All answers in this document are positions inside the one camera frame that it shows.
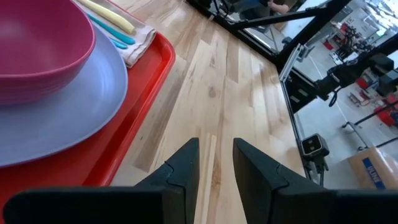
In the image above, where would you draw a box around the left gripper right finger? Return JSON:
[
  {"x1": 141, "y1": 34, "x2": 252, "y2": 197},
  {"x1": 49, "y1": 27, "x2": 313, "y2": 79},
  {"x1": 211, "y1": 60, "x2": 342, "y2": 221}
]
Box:
[{"x1": 232, "y1": 138, "x2": 398, "y2": 224}]

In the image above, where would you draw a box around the black table-level camera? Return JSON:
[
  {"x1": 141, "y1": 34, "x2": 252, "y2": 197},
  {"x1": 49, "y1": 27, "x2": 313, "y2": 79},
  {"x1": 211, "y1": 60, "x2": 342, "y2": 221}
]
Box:
[{"x1": 299, "y1": 133, "x2": 330, "y2": 187}]

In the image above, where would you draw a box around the beige cloth napkin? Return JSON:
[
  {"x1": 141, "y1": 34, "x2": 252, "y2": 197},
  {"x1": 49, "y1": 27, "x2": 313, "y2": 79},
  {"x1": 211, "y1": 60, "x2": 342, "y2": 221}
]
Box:
[{"x1": 73, "y1": 0, "x2": 157, "y2": 68}]

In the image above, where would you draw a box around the lavender plastic plate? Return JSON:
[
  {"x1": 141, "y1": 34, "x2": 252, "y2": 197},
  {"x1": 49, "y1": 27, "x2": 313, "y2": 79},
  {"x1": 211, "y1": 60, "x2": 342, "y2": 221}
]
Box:
[{"x1": 0, "y1": 21, "x2": 129, "y2": 168}]

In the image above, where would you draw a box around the person's hand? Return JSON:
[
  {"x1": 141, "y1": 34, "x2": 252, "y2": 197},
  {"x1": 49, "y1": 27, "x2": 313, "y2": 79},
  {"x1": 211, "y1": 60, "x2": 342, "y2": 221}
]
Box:
[{"x1": 266, "y1": 0, "x2": 291, "y2": 15}]

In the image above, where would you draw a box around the silver aluminium bracket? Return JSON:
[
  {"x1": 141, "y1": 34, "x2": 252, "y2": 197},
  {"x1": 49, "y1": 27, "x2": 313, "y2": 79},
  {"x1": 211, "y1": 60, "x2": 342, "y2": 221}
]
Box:
[{"x1": 279, "y1": 43, "x2": 308, "y2": 83}]

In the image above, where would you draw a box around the person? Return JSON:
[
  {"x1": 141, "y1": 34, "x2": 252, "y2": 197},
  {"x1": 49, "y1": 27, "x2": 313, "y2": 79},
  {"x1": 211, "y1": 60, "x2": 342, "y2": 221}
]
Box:
[{"x1": 229, "y1": 0, "x2": 292, "y2": 16}]

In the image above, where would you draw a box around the knife with yellow handle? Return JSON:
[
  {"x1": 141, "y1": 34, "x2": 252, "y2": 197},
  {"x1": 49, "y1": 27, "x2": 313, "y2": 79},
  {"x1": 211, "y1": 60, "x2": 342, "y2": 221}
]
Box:
[{"x1": 76, "y1": 0, "x2": 136, "y2": 35}]

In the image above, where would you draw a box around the black aluminium table frame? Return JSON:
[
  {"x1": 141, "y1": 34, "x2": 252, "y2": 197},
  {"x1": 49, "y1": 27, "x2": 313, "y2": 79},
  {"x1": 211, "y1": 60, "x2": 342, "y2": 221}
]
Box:
[{"x1": 185, "y1": 0, "x2": 398, "y2": 189}]

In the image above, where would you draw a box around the spoon with teal handle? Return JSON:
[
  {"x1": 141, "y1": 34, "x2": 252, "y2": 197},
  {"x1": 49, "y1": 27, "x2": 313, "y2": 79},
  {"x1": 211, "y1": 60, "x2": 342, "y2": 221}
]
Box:
[{"x1": 108, "y1": 37, "x2": 129, "y2": 50}]

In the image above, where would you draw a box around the magenta plastic bowl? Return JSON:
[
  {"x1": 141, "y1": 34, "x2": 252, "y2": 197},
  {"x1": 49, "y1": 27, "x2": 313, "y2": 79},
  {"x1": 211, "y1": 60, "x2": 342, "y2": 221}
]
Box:
[{"x1": 0, "y1": 0, "x2": 96, "y2": 105}]

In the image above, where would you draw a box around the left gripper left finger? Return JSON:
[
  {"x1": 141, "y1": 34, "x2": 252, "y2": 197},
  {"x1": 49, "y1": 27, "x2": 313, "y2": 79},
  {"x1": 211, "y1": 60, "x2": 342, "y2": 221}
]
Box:
[{"x1": 2, "y1": 138, "x2": 200, "y2": 224}]

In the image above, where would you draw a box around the fork with teal handle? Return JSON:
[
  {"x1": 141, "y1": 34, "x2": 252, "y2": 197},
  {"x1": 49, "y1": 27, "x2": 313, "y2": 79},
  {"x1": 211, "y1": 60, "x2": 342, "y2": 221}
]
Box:
[{"x1": 85, "y1": 12, "x2": 137, "y2": 46}]

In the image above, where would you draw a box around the cardboard box blue label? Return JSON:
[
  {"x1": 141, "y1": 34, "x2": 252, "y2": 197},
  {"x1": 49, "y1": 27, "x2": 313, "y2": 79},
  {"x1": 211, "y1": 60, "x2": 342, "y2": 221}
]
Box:
[{"x1": 346, "y1": 146, "x2": 398, "y2": 190}]

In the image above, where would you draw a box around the red storage bin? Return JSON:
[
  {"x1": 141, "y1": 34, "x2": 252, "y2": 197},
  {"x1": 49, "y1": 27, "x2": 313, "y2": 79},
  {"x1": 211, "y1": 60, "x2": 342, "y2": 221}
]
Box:
[
  {"x1": 374, "y1": 104, "x2": 398, "y2": 127},
  {"x1": 356, "y1": 77, "x2": 371, "y2": 91}
]

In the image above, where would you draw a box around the red plastic tray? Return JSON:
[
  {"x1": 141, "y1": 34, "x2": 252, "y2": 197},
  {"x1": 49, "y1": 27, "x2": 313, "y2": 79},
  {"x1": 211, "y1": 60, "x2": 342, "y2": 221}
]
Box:
[{"x1": 0, "y1": 0, "x2": 177, "y2": 218}]

